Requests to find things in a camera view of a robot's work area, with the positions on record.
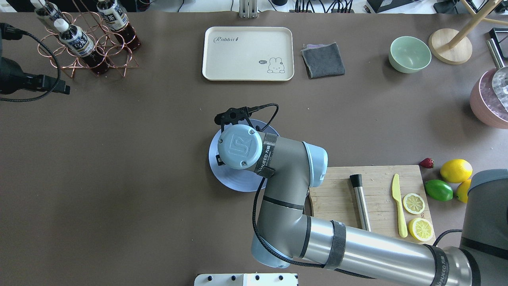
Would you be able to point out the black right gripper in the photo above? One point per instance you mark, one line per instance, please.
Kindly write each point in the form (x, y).
(218, 159)

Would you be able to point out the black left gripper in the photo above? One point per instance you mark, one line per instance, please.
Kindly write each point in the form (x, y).
(8, 75)

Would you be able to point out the blue plate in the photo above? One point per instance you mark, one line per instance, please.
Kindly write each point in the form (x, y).
(239, 178)

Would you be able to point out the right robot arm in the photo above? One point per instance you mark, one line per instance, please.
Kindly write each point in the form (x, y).
(344, 241)

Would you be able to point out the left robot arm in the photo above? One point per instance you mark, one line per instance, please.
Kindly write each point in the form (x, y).
(8, 32)

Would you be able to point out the dark tea bottle near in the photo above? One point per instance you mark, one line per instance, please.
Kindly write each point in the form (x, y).
(79, 43)

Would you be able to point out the dark tea bottle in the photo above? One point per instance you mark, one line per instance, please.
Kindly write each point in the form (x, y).
(117, 21)
(48, 13)
(79, 43)

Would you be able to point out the cream rabbit tray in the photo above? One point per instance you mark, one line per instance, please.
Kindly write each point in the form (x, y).
(248, 54)

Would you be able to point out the dark tea bottle far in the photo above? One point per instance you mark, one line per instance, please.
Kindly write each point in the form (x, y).
(48, 13)

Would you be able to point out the dark tea bottle middle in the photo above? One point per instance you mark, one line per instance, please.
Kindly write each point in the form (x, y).
(117, 21)

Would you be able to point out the grey cloth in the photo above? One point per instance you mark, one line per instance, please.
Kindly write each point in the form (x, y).
(323, 60)

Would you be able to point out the wooden cutting board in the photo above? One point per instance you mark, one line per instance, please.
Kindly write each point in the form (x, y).
(334, 198)

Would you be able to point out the steel muddler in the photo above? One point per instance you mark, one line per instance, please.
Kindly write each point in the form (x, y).
(357, 185)

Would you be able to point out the green bowl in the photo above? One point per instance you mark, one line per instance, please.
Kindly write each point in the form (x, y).
(408, 54)

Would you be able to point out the red strawberry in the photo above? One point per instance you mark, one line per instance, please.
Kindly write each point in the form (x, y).
(427, 163)

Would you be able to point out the lemon slice lower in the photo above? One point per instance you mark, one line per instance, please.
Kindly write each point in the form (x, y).
(414, 204)

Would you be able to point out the lemon slice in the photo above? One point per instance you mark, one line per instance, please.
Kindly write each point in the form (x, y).
(414, 204)
(421, 229)

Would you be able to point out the yellow plastic knife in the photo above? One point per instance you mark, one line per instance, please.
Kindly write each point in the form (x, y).
(396, 195)

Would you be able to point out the green lime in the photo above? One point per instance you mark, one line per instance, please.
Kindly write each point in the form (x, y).
(439, 190)

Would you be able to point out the lemon slice upper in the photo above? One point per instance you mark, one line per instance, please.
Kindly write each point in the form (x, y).
(421, 229)

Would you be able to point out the wooden cup tree stand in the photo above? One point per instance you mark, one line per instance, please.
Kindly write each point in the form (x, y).
(452, 46)

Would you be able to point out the yellow lemon lower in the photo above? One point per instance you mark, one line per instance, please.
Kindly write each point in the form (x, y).
(456, 171)

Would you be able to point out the yellow lemon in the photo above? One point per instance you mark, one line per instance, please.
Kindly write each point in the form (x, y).
(462, 191)
(456, 171)

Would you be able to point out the yellow lemon upper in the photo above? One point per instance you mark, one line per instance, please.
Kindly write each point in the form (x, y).
(462, 191)

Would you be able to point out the pink ice bowl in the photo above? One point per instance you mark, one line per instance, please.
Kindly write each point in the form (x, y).
(485, 104)

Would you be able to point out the metal ice scoop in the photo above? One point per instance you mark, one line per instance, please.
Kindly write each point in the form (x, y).
(499, 80)

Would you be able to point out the copper wire bottle rack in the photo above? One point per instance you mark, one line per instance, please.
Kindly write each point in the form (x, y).
(100, 49)

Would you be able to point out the white camera stand base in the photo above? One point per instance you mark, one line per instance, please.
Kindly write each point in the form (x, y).
(247, 279)

